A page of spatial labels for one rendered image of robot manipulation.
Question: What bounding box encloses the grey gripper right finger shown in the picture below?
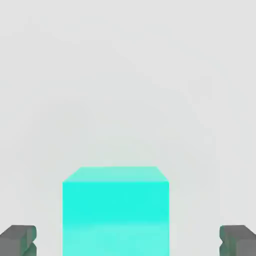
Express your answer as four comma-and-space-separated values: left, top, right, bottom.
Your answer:
219, 224, 256, 256

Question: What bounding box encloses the small cyan cube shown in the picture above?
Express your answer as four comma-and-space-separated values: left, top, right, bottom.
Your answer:
62, 165, 170, 256

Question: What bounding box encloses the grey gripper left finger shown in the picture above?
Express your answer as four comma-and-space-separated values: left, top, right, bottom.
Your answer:
0, 224, 38, 256

